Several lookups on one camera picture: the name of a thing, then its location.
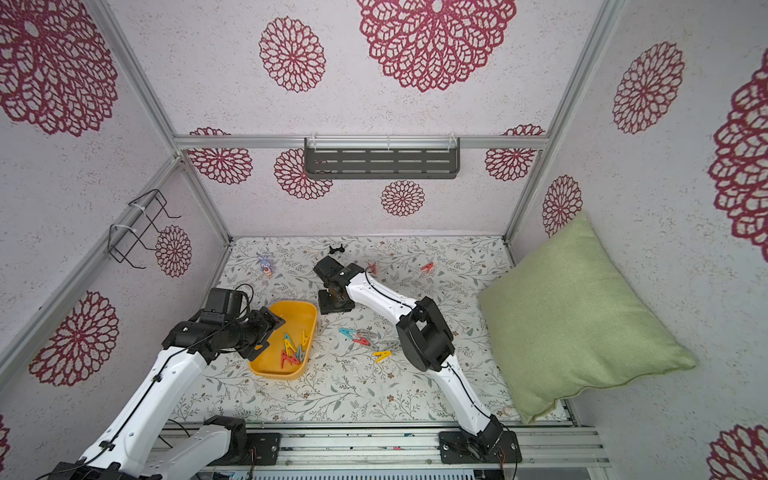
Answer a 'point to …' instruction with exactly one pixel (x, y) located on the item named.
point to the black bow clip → (333, 250)
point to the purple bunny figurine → (266, 266)
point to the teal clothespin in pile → (349, 333)
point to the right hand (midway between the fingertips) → (323, 305)
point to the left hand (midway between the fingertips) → (279, 331)
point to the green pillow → (570, 319)
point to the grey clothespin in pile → (383, 345)
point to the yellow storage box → (299, 317)
